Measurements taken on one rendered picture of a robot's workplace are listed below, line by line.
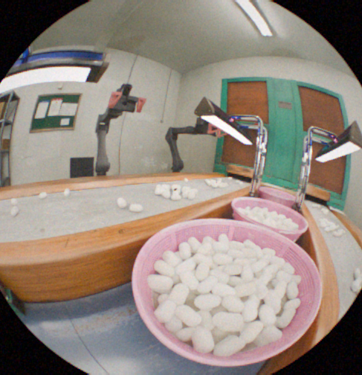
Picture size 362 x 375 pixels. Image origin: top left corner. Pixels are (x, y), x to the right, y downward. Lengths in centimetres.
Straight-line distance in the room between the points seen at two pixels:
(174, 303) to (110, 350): 12
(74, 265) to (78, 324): 10
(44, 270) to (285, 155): 129
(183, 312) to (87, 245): 14
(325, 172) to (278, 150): 48
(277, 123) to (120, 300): 131
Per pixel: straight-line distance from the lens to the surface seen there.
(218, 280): 20
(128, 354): 21
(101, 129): 94
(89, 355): 23
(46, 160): 249
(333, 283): 27
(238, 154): 126
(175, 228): 23
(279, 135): 122
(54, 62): 31
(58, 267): 20
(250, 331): 16
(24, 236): 31
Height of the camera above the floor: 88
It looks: 13 degrees down
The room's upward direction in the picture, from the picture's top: 7 degrees clockwise
